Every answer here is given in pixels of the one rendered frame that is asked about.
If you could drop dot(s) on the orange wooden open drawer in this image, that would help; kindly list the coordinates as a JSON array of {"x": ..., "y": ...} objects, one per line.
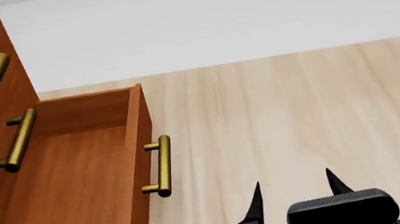
[{"x": 71, "y": 170}]

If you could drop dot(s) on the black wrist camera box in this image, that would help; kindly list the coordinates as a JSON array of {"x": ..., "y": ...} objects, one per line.
[{"x": 343, "y": 213}]

